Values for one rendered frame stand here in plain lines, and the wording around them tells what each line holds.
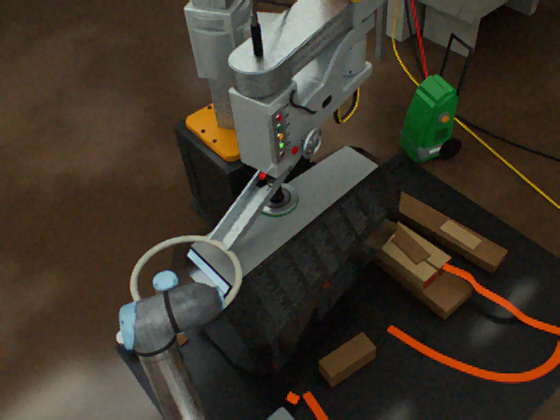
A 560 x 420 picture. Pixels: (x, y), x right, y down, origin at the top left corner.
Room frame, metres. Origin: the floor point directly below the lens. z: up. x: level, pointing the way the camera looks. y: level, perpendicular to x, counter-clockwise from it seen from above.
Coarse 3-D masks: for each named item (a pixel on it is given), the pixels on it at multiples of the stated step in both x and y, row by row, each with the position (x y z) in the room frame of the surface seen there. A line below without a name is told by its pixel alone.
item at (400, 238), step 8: (400, 232) 2.10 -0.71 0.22; (392, 240) 2.05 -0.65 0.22; (400, 240) 2.04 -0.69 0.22; (408, 240) 2.03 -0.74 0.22; (400, 248) 1.98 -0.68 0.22; (408, 248) 1.98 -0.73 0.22; (416, 248) 1.97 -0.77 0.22; (408, 256) 1.92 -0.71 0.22; (416, 256) 1.91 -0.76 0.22; (424, 256) 1.90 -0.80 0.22
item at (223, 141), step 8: (200, 112) 2.77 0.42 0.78; (208, 112) 2.76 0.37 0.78; (192, 120) 2.70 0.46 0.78; (200, 120) 2.69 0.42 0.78; (208, 120) 2.68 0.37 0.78; (192, 128) 2.63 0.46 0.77; (200, 128) 2.62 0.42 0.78; (208, 128) 2.61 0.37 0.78; (216, 128) 2.60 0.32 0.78; (224, 128) 2.59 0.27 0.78; (200, 136) 2.56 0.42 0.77; (208, 136) 2.54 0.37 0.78; (216, 136) 2.53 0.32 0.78; (224, 136) 2.52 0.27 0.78; (232, 136) 2.51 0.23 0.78; (208, 144) 2.49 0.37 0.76; (216, 144) 2.46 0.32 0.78; (224, 144) 2.45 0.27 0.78; (232, 144) 2.44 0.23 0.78; (216, 152) 2.42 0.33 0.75; (224, 152) 2.38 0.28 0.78; (232, 152) 2.38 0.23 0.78; (232, 160) 2.34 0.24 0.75
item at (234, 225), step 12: (300, 156) 2.01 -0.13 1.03; (288, 168) 1.94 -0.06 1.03; (252, 180) 1.91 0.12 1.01; (276, 180) 1.87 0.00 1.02; (252, 192) 1.88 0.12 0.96; (264, 192) 1.86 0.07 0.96; (240, 204) 1.82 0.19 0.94; (252, 204) 1.81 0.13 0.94; (264, 204) 1.79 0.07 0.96; (228, 216) 1.76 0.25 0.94; (240, 216) 1.76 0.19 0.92; (252, 216) 1.72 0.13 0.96; (216, 228) 1.70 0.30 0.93; (228, 228) 1.72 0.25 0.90; (240, 228) 1.68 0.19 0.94; (228, 240) 1.65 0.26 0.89; (240, 240) 1.64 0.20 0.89
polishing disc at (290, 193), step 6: (264, 186) 2.03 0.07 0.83; (282, 186) 2.02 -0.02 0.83; (288, 186) 2.01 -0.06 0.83; (282, 192) 1.97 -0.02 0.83; (288, 192) 1.97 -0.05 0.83; (294, 192) 1.96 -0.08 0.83; (288, 198) 1.93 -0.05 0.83; (294, 198) 1.92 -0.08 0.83; (270, 204) 1.90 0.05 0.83; (276, 204) 1.90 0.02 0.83; (282, 204) 1.89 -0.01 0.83; (288, 204) 1.89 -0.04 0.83; (294, 204) 1.88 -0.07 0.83; (264, 210) 1.87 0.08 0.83; (270, 210) 1.86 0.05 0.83; (276, 210) 1.86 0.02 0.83; (282, 210) 1.85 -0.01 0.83; (288, 210) 1.85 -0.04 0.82
